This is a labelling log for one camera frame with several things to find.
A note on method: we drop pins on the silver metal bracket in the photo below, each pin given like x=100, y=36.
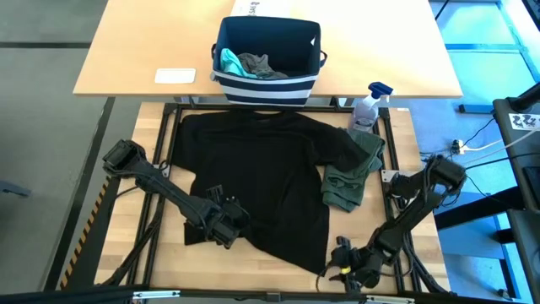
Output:
x=390, y=300
x=156, y=294

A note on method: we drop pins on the teal garment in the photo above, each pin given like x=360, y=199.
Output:
x=230, y=63

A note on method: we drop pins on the dark green shirt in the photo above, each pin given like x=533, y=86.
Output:
x=346, y=186

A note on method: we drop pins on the navy white striped fabric bin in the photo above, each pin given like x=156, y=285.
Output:
x=270, y=90

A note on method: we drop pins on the grey chair leg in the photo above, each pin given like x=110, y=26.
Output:
x=14, y=188

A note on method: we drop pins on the hazard striped black base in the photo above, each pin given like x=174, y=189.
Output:
x=84, y=236

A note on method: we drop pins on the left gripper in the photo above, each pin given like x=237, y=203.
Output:
x=223, y=224

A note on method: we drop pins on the silver mounting plate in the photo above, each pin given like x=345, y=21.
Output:
x=389, y=175

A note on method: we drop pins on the black metal table frame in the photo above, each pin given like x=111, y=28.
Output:
x=169, y=139

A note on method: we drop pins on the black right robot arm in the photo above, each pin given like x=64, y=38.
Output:
x=417, y=202

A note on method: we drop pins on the grey garment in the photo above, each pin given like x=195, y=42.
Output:
x=257, y=65

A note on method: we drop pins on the Dawn spray bottle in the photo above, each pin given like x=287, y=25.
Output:
x=365, y=114

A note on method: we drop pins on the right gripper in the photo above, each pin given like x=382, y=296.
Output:
x=363, y=264

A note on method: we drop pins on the black garment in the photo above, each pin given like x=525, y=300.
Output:
x=261, y=177

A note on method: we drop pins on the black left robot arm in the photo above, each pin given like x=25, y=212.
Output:
x=160, y=186

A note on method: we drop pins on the white rectangular label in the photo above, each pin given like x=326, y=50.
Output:
x=175, y=75

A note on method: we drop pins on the white power strip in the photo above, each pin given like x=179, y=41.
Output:
x=459, y=148

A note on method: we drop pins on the black equipment cart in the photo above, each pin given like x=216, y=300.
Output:
x=519, y=190

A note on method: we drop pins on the light wooden table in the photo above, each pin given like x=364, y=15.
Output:
x=126, y=42

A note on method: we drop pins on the white paper with black marks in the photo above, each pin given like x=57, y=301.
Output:
x=525, y=121

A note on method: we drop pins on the black front crossbar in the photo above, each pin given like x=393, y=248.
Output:
x=63, y=295

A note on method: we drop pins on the white printed cardboard box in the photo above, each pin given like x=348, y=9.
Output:
x=261, y=7

